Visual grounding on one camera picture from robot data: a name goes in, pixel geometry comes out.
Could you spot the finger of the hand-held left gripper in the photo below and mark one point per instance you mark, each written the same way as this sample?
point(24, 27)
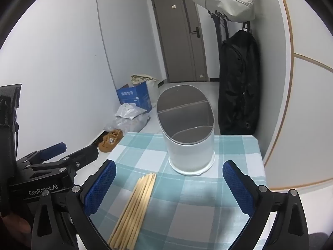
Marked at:
point(56, 148)
point(85, 153)

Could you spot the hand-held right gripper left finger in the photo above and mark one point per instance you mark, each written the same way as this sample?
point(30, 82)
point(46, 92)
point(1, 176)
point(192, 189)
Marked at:
point(104, 185)

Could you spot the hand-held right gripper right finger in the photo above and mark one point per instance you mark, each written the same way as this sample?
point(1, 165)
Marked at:
point(238, 187)

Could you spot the bundle of wooden chopsticks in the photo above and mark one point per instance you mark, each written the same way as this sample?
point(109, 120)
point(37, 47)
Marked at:
point(135, 205)

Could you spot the white oval utensil holder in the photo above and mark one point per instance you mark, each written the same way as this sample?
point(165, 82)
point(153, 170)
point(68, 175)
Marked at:
point(190, 156)

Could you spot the person's left hand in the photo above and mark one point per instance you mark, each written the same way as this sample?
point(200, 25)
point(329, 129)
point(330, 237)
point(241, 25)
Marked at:
point(15, 224)

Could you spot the brown plush slipper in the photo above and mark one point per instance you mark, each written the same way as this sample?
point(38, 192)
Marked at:
point(109, 142)

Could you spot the teal checked tablecloth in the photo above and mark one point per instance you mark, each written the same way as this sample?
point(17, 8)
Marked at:
point(192, 208)

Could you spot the clear plastic bag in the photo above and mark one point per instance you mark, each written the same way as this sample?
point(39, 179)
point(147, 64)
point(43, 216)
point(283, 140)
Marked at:
point(130, 125)

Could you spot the blue cardboard box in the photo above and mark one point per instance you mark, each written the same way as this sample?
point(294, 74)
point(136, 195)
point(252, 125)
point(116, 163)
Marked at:
point(132, 96)

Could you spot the white sack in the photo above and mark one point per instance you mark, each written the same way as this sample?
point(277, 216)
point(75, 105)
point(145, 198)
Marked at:
point(153, 91)

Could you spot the beige cloth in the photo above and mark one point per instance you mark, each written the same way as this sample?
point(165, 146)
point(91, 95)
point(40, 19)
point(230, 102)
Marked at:
point(141, 78)

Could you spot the black backpack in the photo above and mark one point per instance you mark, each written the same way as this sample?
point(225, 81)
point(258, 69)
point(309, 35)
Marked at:
point(238, 83)

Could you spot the grey door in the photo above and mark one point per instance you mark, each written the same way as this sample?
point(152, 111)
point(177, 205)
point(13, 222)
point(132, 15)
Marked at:
point(177, 44)

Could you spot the black coat rack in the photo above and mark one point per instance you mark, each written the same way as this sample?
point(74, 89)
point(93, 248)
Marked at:
point(226, 31)

